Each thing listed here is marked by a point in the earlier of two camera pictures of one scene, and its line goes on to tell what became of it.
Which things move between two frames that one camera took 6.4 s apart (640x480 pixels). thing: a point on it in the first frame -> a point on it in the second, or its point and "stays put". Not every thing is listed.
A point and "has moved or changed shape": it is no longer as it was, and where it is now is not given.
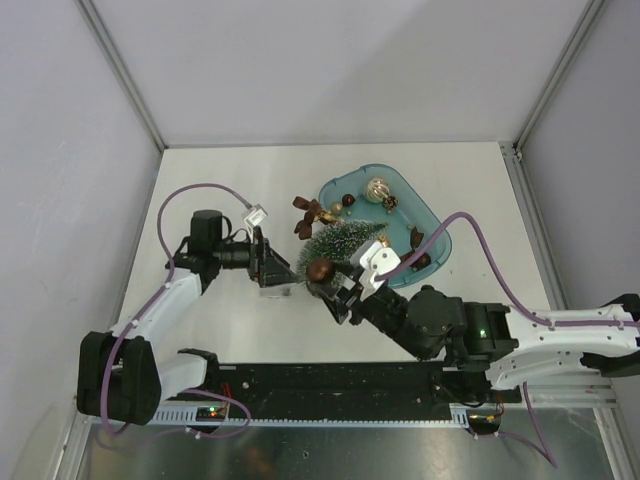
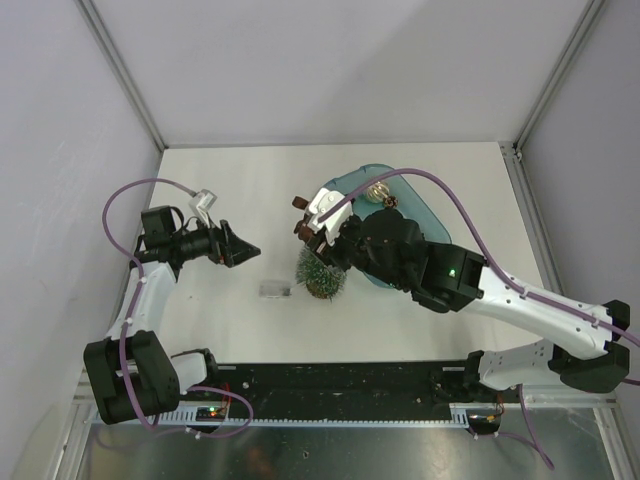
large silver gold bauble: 376,189 stays put
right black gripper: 339,309 -> 321,246
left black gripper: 264,264 -> 224,246
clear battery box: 276,292 stays put
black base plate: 346,391 stays put
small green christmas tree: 335,241 has moved or changed shape
